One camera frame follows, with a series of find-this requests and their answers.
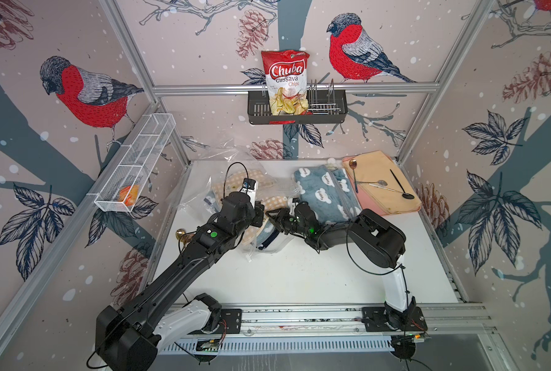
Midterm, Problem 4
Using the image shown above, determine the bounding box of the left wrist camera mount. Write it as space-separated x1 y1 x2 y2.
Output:
240 178 258 205

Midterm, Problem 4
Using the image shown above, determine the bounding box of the beige folded cloth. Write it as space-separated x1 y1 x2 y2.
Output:
344 150 422 215

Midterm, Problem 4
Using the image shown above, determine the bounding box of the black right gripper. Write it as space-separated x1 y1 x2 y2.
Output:
263 209 309 240

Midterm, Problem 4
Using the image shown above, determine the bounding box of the dark grey wall rack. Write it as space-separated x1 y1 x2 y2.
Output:
247 83 348 125

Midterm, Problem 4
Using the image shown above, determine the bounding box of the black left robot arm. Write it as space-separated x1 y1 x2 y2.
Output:
95 190 264 370

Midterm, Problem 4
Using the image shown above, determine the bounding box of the clear plastic vacuum bag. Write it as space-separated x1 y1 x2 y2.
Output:
178 146 300 261

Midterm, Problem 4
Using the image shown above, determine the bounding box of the beige checkered blanket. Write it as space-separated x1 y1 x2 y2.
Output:
207 168 294 251

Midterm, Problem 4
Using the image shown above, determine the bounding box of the black spoon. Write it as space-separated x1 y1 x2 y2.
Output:
391 169 415 199

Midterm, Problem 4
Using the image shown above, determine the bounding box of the red cassava chips bag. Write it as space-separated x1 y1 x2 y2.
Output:
261 50 309 116

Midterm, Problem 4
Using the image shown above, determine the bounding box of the silver spoon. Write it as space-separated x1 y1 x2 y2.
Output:
357 180 388 187

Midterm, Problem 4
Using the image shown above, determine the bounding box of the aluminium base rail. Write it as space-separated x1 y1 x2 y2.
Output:
223 303 497 338

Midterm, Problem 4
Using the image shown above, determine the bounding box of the orange item in basket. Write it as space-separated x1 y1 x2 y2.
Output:
117 185 139 208

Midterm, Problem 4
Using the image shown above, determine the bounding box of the teal cloud pattern blanket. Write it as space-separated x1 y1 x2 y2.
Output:
293 165 362 224

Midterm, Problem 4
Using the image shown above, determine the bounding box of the white wire mesh basket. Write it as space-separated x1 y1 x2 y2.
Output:
95 113 176 213

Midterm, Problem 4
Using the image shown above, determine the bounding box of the gold spoon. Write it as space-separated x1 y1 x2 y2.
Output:
175 229 190 244

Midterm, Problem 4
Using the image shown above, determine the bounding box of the rainbow metallic spoon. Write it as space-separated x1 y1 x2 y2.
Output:
348 159 359 194

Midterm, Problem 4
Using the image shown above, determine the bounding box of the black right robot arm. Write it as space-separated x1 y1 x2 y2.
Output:
266 199 416 329

